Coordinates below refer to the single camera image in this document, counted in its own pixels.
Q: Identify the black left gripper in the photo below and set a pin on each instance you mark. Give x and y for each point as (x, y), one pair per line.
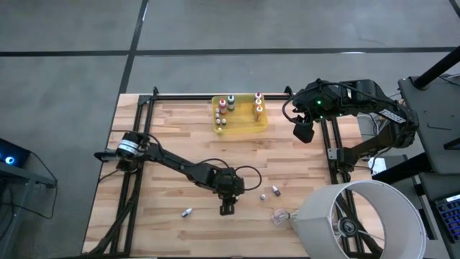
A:
(230, 185)

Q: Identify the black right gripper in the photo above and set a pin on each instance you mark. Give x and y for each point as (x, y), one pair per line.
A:
(320, 102)

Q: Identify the small brown dropper bottle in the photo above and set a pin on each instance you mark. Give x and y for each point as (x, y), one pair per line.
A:
(276, 190)

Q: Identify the small white black-label dropper bottle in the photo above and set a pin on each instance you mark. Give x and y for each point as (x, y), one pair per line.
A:
(219, 129)

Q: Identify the large green food coloring bottle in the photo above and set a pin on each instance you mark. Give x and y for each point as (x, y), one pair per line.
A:
(231, 101)

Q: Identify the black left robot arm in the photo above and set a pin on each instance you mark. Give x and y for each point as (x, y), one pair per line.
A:
(172, 163)

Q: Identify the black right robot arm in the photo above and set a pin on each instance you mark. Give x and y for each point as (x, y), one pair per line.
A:
(381, 108)

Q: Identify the yellow translucent plastic tray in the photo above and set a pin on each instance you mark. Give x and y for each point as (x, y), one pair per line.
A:
(240, 122)

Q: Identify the white paper label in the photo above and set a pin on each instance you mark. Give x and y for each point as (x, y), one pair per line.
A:
(377, 165)

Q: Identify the white lamp shade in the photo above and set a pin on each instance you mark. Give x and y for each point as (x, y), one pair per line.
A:
(316, 230)

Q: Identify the black stand bar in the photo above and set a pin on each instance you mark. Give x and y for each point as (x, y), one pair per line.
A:
(399, 169)

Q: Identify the dark grey desk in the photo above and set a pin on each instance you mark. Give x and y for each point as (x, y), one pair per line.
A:
(427, 118)

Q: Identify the black pole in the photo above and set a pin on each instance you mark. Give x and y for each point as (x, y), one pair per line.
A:
(438, 66)

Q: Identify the keyboard with lit keys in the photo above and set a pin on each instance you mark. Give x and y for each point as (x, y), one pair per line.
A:
(449, 216)

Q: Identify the grey metal stand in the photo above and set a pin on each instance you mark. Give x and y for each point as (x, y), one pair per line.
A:
(28, 178)

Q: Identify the blue-lit computer tower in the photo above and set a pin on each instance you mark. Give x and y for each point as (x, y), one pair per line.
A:
(14, 154)

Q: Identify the black frame clamp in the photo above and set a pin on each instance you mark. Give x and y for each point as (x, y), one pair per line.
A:
(155, 91)
(288, 90)

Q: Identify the black aluminium table frame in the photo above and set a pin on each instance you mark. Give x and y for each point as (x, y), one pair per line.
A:
(187, 96)

